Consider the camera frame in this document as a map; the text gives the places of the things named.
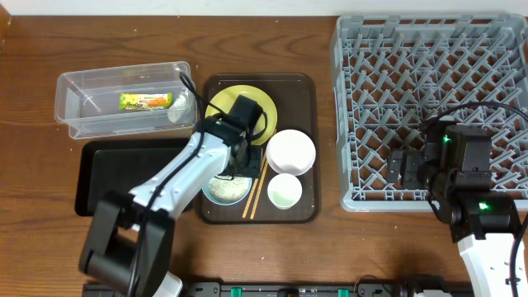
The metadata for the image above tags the dark brown tray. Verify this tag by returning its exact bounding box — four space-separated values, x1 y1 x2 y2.
195 73 321 224

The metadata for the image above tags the rice pile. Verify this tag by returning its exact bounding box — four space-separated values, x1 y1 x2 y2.
210 177 251 204

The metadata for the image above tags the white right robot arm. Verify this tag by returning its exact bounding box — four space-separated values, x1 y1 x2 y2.
388 140 527 296

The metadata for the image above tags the light blue bowl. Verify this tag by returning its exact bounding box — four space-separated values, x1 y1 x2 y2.
202 177 252 206

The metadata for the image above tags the left wooden chopstick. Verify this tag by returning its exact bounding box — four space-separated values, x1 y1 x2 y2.
242 154 266 219

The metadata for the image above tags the grey dishwasher rack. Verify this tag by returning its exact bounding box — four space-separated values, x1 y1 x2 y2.
330 14 527 212

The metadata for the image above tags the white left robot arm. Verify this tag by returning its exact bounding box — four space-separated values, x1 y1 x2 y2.
79 116 264 296

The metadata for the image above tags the wooden chopstick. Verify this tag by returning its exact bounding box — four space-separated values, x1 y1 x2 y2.
250 156 268 220
242 154 266 219

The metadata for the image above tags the pink white bowl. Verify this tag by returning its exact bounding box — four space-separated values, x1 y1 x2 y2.
266 130 316 176

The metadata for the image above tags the right wooden chopstick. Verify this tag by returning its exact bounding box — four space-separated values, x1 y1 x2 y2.
250 156 268 220

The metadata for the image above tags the green snack wrapper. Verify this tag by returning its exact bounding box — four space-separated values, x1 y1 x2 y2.
119 93 172 111

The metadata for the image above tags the black flat tray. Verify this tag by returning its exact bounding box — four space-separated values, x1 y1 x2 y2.
74 139 188 217

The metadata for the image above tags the small green cup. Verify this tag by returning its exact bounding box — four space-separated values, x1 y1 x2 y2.
267 173 303 210

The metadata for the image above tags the crumpled white tissue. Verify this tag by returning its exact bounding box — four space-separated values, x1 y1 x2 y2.
167 92 196 125

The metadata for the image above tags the yellow plate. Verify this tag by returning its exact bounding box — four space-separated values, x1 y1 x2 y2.
210 85 278 145

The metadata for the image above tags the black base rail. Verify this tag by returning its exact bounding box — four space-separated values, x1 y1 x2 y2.
82 275 475 297

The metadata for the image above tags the clear plastic bin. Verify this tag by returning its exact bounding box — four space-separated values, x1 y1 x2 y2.
54 61 197 139

